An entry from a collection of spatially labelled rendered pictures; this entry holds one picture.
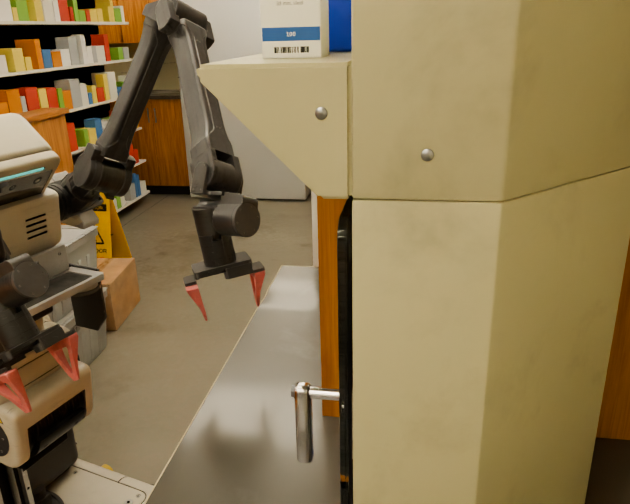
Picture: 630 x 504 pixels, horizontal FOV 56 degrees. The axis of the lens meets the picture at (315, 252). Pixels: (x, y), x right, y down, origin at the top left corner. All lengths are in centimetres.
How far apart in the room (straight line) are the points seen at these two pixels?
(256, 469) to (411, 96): 63
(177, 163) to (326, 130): 560
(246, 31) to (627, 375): 488
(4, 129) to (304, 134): 94
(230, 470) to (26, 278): 41
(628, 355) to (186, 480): 65
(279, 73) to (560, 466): 48
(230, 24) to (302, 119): 512
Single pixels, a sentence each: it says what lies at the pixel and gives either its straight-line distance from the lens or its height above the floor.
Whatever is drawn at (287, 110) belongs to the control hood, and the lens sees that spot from 45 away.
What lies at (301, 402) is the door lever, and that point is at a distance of 60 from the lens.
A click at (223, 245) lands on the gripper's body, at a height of 118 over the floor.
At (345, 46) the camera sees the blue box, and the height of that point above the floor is 151.
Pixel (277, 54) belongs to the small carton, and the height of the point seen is 151.
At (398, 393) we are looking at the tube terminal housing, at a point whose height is 124.
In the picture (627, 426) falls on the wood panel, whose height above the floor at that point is 96.
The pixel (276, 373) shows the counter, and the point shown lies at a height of 94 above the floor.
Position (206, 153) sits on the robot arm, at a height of 134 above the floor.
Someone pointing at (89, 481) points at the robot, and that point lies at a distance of 203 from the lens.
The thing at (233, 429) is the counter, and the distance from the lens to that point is 100.
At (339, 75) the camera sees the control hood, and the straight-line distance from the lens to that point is 44.
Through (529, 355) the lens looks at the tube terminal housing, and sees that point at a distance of 56.
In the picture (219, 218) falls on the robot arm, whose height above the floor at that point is 124.
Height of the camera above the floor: 153
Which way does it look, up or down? 21 degrees down
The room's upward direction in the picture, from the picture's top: 2 degrees counter-clockwise
